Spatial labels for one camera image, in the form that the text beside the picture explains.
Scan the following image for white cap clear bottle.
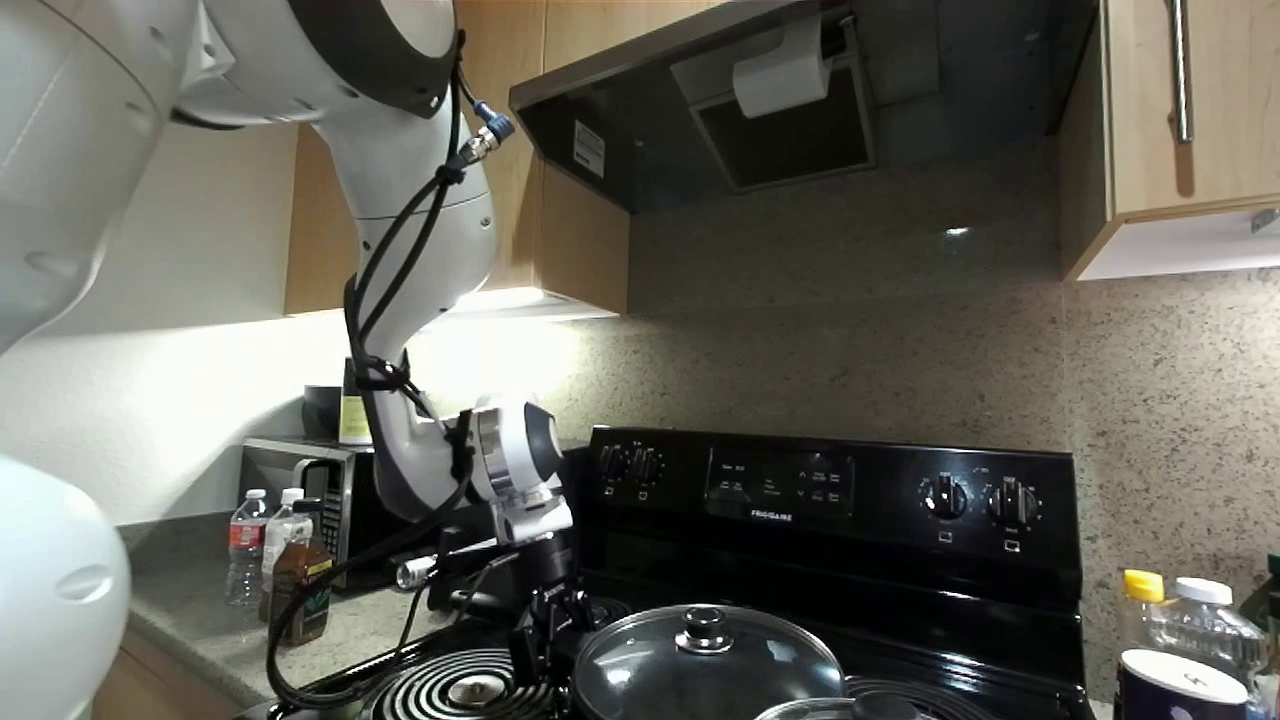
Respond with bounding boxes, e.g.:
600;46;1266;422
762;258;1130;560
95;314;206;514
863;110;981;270
1155;573;1266;685

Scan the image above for small silver can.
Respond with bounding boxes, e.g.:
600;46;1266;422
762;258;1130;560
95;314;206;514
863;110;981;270
393;554;442;594

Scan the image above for green white can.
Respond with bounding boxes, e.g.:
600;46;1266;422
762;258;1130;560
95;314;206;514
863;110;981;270
332;392;377;447

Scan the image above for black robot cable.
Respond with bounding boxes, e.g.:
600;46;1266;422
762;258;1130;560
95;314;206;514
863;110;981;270
261;31;538;713

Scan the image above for amber glass bottle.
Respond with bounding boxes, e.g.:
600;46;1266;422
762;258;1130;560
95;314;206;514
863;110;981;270
269;535;337;652

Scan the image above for yellow cap bottle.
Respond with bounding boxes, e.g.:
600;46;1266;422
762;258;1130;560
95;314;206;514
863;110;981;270
1115;567;1176;672

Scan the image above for black countertop appliance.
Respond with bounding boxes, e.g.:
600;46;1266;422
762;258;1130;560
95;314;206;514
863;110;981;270
421;495;538;620

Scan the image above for black silver microwave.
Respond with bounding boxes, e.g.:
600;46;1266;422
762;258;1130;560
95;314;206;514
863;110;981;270
236;437;406;598

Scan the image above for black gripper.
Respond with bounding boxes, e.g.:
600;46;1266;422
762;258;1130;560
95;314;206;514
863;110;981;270
513;534;592;687

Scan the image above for wooden wall cabinet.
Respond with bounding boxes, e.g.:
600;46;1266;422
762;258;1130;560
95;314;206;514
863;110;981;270
282;0;734;322

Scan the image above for black stove knob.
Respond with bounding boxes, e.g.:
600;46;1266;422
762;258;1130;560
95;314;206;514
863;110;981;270
634;439;675;495
986;478;1054;535
597;443;635;502
915;469;975;529

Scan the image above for steel cabinet handle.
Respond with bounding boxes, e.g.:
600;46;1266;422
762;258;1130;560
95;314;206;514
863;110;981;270
1166;0;1196;149

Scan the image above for dark container white lid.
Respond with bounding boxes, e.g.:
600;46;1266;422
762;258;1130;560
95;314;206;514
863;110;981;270
1111;649;1255;720

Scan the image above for dark glass bottle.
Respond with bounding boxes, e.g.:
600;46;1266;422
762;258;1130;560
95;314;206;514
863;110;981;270
1241;554;1280;672

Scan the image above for black electric stove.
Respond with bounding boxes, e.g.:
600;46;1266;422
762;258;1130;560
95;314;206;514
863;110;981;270
266;425;1093;720

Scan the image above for white paper roll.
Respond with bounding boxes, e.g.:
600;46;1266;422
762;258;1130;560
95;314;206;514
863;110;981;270
728;17;840;123

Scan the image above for dark range hood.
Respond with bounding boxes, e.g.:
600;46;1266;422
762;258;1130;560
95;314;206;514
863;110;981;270
508;0;1106;218

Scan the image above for coil stove burner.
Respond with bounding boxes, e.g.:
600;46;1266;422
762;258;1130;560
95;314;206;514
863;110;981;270
374;644;571;720

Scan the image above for wooden cabinet with steel handle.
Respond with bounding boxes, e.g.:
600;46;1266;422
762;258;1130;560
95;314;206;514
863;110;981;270
1058;0;1280;290

